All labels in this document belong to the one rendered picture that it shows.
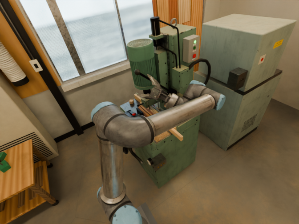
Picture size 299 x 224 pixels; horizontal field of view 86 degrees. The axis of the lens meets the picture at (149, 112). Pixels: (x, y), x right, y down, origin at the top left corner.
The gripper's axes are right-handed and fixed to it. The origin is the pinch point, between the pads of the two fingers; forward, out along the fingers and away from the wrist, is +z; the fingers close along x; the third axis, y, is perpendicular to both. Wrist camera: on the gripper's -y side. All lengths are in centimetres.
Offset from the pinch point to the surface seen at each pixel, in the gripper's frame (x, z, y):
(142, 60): -13.9, 6.1, 0.5
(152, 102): 12.1, -9.5, -24.8
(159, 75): -10.0, -6.3, -15.6
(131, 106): 29, 8, -41
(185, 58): -28.6, -17.0, -17.0
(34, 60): 38, 128, -53
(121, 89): 43, 56, -149
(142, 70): -7.8, 4.1, -3.4
